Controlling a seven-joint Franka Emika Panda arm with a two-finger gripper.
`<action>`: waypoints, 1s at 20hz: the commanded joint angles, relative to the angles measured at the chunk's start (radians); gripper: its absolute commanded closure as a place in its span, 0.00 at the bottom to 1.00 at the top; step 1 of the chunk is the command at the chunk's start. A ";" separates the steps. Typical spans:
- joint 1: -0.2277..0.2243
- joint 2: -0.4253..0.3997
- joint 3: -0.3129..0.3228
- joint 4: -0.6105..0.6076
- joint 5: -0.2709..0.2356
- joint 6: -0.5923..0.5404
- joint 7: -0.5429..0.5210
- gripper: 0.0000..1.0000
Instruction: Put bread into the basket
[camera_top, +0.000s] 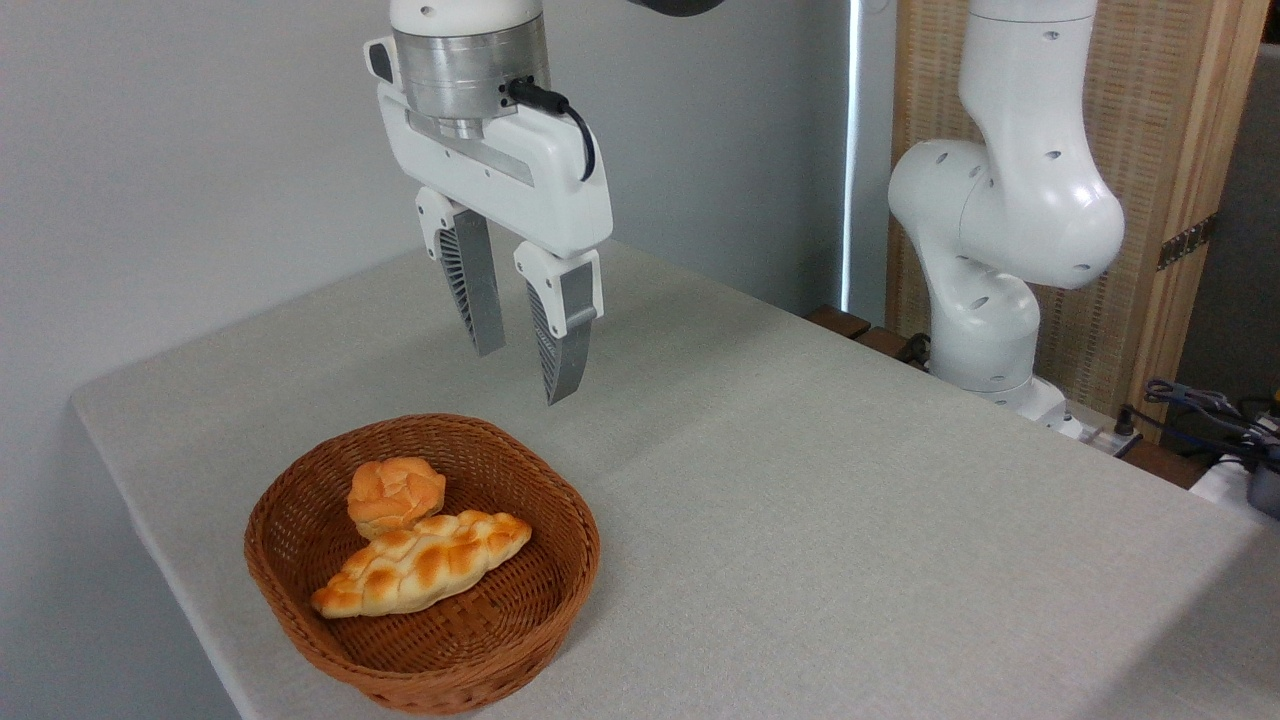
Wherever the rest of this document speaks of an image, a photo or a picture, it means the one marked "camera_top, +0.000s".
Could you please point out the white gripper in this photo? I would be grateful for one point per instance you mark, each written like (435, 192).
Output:
(530, 185)

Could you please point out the long braided bread loaf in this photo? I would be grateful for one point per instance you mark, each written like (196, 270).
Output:
(425, 565)

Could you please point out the round golden bread roll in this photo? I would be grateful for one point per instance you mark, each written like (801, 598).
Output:
(390, 490)

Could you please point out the brown wicker basket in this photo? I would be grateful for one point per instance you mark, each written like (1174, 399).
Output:
(480, 640)

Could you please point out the brown wooden base blocks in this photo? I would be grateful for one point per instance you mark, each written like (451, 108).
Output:
(850, 325)

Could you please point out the grey table cloth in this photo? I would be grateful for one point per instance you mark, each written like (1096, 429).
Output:
(850, 560)

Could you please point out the metal screen hinge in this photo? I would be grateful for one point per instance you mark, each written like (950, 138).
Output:
(1187, 242)

